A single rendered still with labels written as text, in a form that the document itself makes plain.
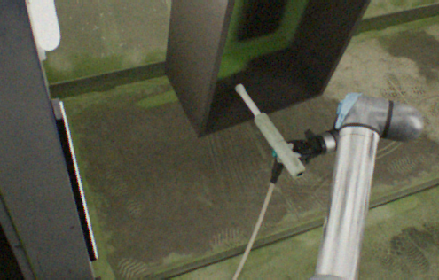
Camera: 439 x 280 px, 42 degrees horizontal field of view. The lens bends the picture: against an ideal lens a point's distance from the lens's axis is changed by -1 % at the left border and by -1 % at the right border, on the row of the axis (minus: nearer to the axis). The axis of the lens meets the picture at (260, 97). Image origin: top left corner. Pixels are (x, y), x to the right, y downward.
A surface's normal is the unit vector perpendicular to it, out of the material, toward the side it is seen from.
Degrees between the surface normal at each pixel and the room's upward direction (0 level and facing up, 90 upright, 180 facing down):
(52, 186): 90
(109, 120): 0
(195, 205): 0
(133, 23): 57
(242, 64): 12
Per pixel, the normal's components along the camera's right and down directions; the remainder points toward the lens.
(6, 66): 0.40, 0.69
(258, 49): 0.19, -0.55
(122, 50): 0.39, 0.19
